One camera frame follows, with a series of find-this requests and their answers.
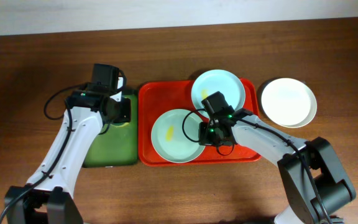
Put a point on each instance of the light blue plate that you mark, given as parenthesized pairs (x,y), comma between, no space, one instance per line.
(218,80)
(174,136)

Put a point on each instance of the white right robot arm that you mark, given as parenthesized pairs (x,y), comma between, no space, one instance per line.
(315,182)

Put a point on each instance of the green tray with black rim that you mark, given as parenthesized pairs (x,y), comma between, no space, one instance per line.
(118,146)

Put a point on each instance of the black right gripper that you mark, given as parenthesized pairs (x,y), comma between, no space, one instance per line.
(204,134)

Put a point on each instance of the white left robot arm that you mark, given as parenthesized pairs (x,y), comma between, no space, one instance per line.
(47,196)

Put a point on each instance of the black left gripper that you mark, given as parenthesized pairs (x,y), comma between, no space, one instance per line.
(124,110)

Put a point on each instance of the green and yellow sponge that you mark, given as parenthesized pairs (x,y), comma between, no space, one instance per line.
(118,125)

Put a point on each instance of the red plastic tray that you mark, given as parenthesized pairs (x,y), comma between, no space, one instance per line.
(156,98)

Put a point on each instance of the white plate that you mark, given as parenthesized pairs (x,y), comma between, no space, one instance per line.
(288,102)

